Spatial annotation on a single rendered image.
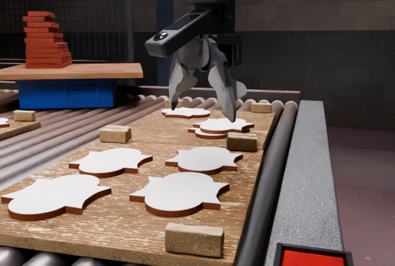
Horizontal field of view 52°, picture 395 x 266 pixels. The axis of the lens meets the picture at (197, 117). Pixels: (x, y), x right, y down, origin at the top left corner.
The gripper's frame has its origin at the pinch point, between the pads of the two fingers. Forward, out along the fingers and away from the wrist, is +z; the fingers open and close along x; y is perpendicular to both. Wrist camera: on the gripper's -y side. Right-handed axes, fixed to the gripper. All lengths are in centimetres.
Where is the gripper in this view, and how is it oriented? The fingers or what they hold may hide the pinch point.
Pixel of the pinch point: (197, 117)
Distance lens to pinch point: 68.3
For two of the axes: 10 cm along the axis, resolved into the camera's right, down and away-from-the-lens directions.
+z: 0.0, 9.8, 2.0
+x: -6.9, -1.4, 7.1
